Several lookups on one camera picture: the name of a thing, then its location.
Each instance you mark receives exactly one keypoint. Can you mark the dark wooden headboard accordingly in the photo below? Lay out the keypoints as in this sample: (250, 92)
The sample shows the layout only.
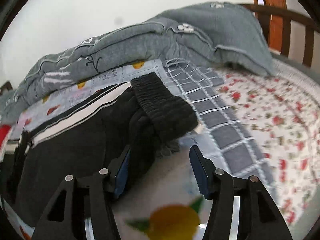
(5, 87)

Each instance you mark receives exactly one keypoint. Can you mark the black pants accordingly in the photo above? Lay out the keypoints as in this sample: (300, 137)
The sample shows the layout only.
(141, 113)

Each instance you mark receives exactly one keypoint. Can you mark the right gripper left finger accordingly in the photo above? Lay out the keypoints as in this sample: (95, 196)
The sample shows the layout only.
(76, 198)

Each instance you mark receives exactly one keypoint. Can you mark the floral bed sheet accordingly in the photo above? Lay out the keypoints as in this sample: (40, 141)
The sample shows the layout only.
(281, 113)

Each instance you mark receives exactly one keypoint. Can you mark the red pillow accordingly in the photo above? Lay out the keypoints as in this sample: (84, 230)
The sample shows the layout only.
(4, 135)

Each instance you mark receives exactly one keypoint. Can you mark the grey floral quilt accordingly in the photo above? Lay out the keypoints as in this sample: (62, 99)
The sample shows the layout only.
(203, 34)

